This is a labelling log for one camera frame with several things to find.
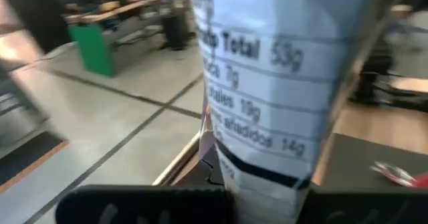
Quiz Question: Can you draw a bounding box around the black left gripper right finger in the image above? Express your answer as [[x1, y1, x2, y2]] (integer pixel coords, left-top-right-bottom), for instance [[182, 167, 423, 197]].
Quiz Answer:
[[296, 183, 428, 224]]

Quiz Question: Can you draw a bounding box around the pale-handled metal utensil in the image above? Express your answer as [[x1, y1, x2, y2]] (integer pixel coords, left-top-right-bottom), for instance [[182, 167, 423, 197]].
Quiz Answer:
[[369, 160, 418, 188]]

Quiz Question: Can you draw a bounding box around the wooden background desk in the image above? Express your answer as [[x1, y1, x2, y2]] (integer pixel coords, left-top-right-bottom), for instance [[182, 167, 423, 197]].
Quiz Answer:
[[64, 0, 163, 25]]

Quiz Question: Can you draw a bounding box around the black aluminium table frame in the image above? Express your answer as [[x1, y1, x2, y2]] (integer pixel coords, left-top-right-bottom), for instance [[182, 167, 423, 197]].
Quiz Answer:
[[173, 142, 225, 187]]

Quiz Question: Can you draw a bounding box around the green panel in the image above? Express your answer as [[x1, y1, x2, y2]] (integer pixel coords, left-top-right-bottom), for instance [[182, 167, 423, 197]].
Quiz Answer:
[[68, 22, 117, 79]]

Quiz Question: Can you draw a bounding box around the red bowl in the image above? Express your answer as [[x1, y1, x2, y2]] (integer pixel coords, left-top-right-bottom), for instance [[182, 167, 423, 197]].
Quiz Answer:
[[413, 173, 428, 189]]

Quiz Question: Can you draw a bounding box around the dark woven placemat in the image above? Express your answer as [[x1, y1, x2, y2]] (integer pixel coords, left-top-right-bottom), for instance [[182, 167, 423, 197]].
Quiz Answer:
[[313, 132, 428, 198]]

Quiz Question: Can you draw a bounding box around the raisin nut bran cereal box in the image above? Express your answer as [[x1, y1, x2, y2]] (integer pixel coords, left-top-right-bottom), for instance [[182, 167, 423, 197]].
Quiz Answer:
[[187, 0, 408, 224]]

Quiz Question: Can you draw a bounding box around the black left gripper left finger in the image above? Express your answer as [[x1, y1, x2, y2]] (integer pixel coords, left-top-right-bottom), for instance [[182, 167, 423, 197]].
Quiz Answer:
[[54, 183, 235, 224]]

